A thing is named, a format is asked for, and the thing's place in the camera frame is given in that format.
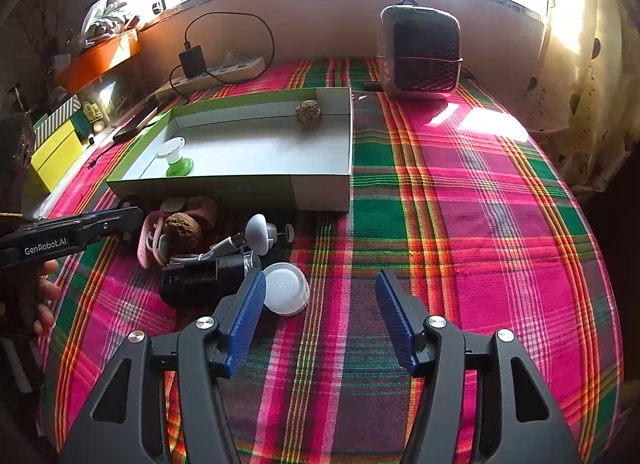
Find grey portable air cooler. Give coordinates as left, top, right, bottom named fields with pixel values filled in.
left=374, top=0, right=465, bottom=97

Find yellow box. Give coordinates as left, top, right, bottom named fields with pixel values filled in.
left=27, top=120, right=86, bottom=195

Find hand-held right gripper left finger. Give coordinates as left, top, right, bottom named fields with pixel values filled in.
left=57, top=269, right=268, bottom=464

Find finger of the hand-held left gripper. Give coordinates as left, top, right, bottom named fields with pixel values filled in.
left=75, top=205, right=147, bottom=245

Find potted plants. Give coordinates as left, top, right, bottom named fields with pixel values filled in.
left=75, top=0, right=142, bottom=50

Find black charger cable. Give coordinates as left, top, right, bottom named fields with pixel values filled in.
left=169, top=11, right=276, bottom=104

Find green and white cardboard box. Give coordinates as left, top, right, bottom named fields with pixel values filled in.
left=106, top=88, right=354, bottom=215

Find pale pink tape dispenser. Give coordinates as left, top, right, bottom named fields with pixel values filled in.
left=161, top=196, right=218, bottom=229

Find grey egg-shaped toy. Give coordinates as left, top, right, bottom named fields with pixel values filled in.
left=244, top=214, right=296, bottom=255

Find person's left hand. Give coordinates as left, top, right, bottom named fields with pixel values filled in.
left=32, top=260, right=62, bottom=339

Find black charger adapter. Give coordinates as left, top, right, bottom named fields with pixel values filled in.
left=179, top=46, right=207, bottom=79

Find white power strip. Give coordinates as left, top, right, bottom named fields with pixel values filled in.
left=155, top=56, right=266, bottom=97

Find black phone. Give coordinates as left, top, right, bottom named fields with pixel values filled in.
left=112, top=98, right=173, bottom=143

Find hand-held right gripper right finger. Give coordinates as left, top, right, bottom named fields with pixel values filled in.
left=375, top=269, right=583, bottom=464

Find orange planter box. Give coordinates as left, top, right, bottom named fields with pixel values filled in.
left=55, top=30, right=143, bottom=94

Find white usb cable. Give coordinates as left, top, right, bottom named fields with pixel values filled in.
left=170, top=235, right=246, bottom=267

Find white round jar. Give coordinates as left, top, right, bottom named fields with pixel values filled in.
left=262, top=263, right=310, bottom=316

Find dark patterned box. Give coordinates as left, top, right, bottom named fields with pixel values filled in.
left=0, top=112, right=37, bottom=172

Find black rectangular battery device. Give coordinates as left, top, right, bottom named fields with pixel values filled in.
left=159, top=251, right=261, bottom=309

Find rough brown walnut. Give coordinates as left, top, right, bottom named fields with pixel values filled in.
left=294, top=100, right=323, bottom=129

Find plaid blanket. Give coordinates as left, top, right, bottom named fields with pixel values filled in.
left=37, top=58, right=623, bottom=464

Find cream patterned curtain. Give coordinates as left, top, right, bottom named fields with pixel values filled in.
left=520, top=0, right=640, bottom=195

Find dried branches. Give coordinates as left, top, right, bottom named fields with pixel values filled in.
left=10, top=0, right=83, bottom=89

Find smooth brown walnut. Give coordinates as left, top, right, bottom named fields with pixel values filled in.
left=164, top=214, right=202, bottom=251

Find green and white suction cup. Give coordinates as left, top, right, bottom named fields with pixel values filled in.
left=156, top=138, right=195, bottom=179

